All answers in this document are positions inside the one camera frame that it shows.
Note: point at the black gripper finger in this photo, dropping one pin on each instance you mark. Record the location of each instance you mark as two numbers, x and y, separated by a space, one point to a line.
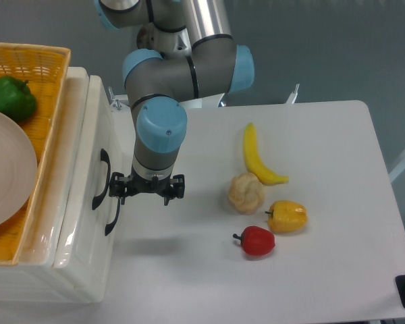
120 186
174 189

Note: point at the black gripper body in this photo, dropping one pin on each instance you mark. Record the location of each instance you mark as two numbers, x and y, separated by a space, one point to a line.
155 184

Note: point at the white drawer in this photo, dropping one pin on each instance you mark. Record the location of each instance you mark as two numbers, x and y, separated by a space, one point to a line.
78 259
112 215

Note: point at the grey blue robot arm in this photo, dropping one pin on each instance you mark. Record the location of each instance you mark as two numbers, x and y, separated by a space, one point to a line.
192 55

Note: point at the white drawer cabinet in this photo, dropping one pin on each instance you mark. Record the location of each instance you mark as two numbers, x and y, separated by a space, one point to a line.
33 278

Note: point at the round bread bun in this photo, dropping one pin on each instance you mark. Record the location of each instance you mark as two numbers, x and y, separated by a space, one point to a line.
246 193

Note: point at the yellow banana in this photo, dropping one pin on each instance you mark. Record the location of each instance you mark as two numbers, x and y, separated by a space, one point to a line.
253 162

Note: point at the red bell pepper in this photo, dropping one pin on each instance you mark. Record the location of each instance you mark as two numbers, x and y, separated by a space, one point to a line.
256 241

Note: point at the beige round plate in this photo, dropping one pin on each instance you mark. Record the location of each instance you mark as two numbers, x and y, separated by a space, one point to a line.
18 168

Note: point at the yellow bell pepper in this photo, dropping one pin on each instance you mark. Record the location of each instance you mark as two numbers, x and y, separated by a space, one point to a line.
286 216

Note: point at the green bell pepper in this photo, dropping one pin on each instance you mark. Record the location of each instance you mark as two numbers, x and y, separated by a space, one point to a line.
16 100

